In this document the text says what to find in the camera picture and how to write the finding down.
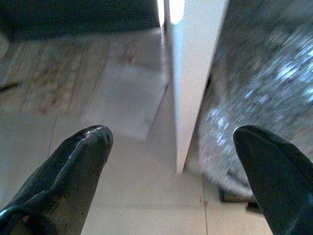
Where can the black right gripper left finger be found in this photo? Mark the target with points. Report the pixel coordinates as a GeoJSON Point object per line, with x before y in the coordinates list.
{"type": "Point", "coordinates": [63, 186]}

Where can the plain white fridge door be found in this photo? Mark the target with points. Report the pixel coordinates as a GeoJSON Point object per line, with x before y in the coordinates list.
{"type": "Point", "coordinates": [190, 98]}

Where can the patterned floor rug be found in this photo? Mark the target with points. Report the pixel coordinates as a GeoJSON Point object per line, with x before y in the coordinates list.
{"type": "Point", "coordinates": [49, 80]}

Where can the bubble wrap sheet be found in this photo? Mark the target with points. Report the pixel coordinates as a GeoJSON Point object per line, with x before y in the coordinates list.
{"type": "Point", "coordinates": [256, 98]}

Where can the black fridge foot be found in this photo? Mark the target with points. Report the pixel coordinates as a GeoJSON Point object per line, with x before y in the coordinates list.
{"type": "Point", "coordinates": [234, 195]}

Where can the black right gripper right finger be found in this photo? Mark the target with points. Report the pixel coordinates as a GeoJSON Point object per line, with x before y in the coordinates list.
{"type": "Point", "coordinates": [281, 181]}

